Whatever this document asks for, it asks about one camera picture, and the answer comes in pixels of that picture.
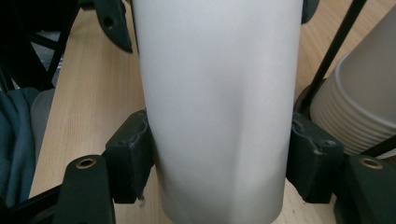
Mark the black metal frame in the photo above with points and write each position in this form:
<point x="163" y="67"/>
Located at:
<point x="25" y="46"/>

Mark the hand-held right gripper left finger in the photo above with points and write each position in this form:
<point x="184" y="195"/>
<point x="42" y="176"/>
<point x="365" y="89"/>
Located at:
<point x="130" y="155"/>

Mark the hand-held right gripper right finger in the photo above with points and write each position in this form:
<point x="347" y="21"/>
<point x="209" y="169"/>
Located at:
<point x="314" y="161"/>

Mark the dark teal cloth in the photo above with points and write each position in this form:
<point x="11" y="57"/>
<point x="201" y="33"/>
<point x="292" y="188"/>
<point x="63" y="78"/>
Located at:
<point x="15" y="140"/>

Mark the white paper cup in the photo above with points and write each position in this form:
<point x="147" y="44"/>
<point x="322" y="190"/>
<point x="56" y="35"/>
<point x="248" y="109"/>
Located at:
<point x="218" y="109"/>

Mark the stack of white paper cups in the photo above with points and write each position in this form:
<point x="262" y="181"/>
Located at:
<point x="358" y="102"/>

